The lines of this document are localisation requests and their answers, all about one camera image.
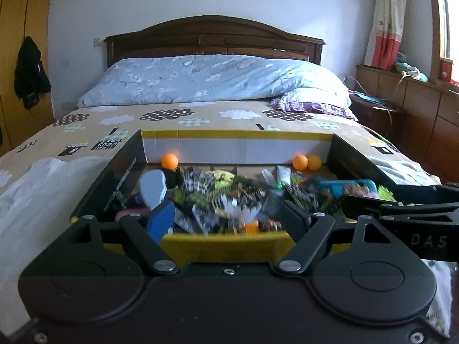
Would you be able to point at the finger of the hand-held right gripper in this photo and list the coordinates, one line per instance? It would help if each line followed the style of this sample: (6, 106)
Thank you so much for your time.
(358, 204)
(444, 194)

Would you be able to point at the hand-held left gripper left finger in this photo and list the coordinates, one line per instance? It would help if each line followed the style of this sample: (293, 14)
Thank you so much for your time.
(161, 222)

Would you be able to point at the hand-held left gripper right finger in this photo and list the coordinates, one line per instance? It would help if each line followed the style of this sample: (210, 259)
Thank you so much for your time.
(294, 219)

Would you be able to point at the heap of mixed small packets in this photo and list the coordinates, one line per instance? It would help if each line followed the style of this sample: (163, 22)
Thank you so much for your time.
(233, 197)

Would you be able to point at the black and yellow cardboard box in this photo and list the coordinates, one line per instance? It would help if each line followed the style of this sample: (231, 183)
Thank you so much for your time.
(229, 150)

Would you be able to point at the teal rectangular case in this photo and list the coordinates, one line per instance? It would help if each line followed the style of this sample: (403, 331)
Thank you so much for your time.
(337, 187)

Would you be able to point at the grey-blue oval paddle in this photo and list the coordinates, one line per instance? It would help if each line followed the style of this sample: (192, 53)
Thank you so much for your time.
(153, 188)

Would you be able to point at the small orange block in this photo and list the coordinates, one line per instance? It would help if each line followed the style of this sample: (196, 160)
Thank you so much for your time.
(251, 228)

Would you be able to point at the white squeeze tube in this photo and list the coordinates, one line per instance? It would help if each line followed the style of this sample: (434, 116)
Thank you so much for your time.
(283, 174)

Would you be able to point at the orange ping pong ball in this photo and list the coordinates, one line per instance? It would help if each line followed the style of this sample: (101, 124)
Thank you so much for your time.
(169, 161)
(300, 162)
(315, 163)

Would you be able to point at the wooden side cabinet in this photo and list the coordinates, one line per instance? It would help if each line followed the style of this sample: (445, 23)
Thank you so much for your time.
(430, 107)

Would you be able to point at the dark wooden nightstand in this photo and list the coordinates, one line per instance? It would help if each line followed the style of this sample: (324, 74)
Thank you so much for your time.
(376, 114)

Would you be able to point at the purple frilled pillow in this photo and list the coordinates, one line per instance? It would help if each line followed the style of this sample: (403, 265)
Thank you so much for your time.
(312, 105)

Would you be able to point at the tan printed bedsheet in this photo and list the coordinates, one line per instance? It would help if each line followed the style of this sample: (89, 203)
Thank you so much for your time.
(215, 116)

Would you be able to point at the small red box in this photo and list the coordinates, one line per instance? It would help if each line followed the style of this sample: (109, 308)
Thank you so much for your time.
(446, 71)

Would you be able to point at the white fluffy blanket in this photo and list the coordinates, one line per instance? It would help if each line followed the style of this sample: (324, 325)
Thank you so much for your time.
(36, 204)

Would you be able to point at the green cloth heap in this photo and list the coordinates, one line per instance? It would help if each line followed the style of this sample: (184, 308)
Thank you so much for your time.
(412, 68)

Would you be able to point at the light blue floral duvet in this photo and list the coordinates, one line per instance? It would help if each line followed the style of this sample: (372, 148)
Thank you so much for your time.
(200, 79)

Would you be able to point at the white and red curtain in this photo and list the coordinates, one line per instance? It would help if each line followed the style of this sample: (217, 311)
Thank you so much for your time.
(387, 25)

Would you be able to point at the dark wooden headboard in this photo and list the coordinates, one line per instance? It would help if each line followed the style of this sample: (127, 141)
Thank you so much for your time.
(215, 32)

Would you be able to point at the black hanging jacket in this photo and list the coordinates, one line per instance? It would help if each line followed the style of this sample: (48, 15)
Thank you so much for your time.
(30, 71)

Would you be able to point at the wooden wardrobe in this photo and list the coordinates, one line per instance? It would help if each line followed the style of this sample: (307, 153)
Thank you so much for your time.
(10, 25)

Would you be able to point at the wooden window frame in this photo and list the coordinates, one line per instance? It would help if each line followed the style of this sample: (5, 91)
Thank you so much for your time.
(439, 14)

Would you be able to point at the white wall socket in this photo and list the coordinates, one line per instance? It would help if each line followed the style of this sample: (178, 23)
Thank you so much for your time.
(96, 42)

